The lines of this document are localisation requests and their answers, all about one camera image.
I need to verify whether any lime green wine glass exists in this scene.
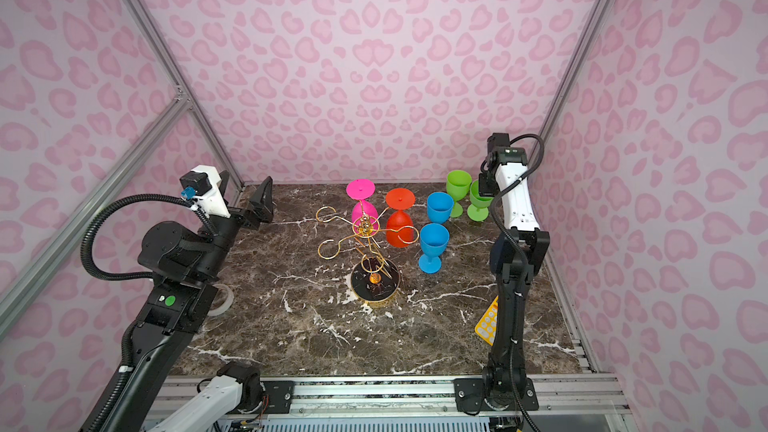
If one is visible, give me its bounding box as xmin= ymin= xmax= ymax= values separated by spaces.
xmin=467 ymin=180 xmax=493 ymax=222
xmin=446 ymin=170 xmax=473 ymax=218

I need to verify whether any blue wine glass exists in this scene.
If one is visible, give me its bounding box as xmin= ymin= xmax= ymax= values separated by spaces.
xmin=426 ymin=192 xmax=455 ymax=224
xmin=418 ymin=223 xmax=450 ymax=274

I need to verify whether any magenta wine glass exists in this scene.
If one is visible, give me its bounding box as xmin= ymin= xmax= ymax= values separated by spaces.
xmin=346 ymin=179 xmax=379 ymax=225

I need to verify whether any aluminium enclosure frame strut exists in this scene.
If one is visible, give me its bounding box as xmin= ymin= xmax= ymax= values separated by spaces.
xmin=1 ymin=0 xmax=244 ymax=338

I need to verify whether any red wine glass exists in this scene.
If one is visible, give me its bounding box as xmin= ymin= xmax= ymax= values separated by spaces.
xmin=386 ymin=188 xmax=418 ymax=248

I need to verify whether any gold wire wine glass rack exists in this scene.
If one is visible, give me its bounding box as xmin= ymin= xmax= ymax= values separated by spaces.
xmin=315 ymin=206 xmax=419 ymax=307

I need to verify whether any right black corrugated cable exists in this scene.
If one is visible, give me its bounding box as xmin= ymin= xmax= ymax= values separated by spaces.
xmin=487 ymin=133 xmax=547 ymax=432

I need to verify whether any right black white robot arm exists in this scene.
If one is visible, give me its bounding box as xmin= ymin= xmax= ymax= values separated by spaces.
xmin=453 ymin=144 xmax=550 ymax=417

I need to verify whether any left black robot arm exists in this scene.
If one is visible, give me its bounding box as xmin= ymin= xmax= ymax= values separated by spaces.
xmin=80 ymin=167 xmax=274 ymax=431

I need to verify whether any yellow calculator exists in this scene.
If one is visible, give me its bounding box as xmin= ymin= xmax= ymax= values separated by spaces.
xmin=475 ymin=298 xmax=498 ymax=346

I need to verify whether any clear tape roll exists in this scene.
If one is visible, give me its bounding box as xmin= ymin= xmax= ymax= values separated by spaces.
xmin=207 ymin=284 xmax=235 ymax=317

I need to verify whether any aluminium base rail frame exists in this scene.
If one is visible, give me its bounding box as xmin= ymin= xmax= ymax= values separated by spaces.
xmin=143 ymin=374 xmax=637 ymax=432

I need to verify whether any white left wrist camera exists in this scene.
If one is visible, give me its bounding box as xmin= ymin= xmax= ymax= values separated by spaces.
xmin=179 ymin=165 xmax=231 ymax=218

